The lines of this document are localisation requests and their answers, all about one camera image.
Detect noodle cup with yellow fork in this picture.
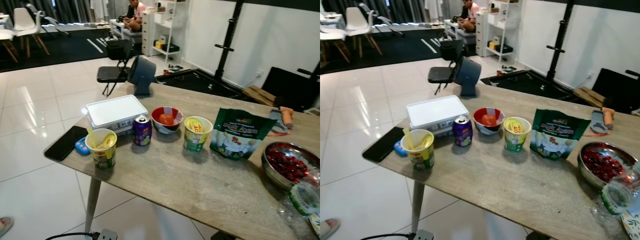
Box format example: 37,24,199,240
84,126,118,169
401,127,436,170

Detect orange stubby object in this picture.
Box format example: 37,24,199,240
602,107,616,130
280,106,296,130

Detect grey hand tool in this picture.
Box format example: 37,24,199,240
267,108,290,135
589,110,612,135

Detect black case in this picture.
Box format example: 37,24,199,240
260,66,321,113
590,68,640,115

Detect red cherries pile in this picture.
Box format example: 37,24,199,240
265,146,316,185
581,147,626,183

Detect black smartphone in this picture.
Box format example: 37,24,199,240
362,126,406,163
43,125,89,162

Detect wooden planks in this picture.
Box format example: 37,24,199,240
573,86,606,108
242,84,277,107

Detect steel bowl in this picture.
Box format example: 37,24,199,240
260,141,321,191
577,141,640,190

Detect clear bottle with green label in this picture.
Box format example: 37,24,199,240
276,169,321,227
590,161,640,221

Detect green snack bag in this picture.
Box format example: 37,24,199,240
209,107,278,161
529,108,592,161

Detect white chair with wooden legs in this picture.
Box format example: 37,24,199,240
0,28,21,64
320,31,351,64
344,6,385,57
12,7,51,57

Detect patterned plate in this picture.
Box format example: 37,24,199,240
620,209,640,240
308,212,321,237

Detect light slipper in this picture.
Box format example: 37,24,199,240
0,216,15,238
320,217,342,240

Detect black floor carpet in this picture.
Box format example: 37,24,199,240
0,24,126,74
320,24,466,76

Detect white lidded storage box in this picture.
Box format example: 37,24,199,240
406,95,470,137
85,94,149,136

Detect grey folding lounger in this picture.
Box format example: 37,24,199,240
25,2,72,38
357,2,406,37

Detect black stand pole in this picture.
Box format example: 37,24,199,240
545,0,577,85
213,0,246,85

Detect noodle cup with yellow lid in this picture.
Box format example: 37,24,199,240
503,116,533,153
183,115,214,153

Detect black floor platform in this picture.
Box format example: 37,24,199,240
157,68,251,101
480,70,576,101

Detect black folding chair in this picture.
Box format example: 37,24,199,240
95,39,137,98
427,39,468,97

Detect light wooden table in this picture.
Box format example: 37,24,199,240
362,82,640,240
44,81,321,240

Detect purple drink can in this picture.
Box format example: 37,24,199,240
132,114,153,147
452,115,474,148

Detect red bowl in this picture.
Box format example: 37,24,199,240
473,107,506,136
151,106,185,135

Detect grey desk fan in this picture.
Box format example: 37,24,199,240
126,55,158,97
454,56,483,98

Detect grey low bench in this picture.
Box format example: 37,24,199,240
444,19,478,46
108,19,143,45

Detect seated person in pink shirt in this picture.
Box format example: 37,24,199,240
457,0,482,33
121,0,147,32

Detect white shelf unit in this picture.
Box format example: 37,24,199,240
141,0,189,65
475,0,523,65

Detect black power cable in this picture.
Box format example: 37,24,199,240
360,232,416,240
44,231,100,240

